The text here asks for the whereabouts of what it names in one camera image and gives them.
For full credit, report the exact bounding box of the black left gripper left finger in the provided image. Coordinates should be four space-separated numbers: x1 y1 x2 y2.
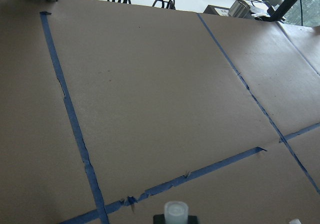
153 214 166 224

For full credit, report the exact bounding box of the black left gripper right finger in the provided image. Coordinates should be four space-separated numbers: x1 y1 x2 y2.
187 216 199 224

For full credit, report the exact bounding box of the green highlighter pen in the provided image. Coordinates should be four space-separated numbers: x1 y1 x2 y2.
164 201 189 224

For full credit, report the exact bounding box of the black box under cup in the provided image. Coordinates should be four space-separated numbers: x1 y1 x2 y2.
203 5 229 16

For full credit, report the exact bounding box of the steel cup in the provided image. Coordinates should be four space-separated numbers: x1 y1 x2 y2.
228 0 251 18

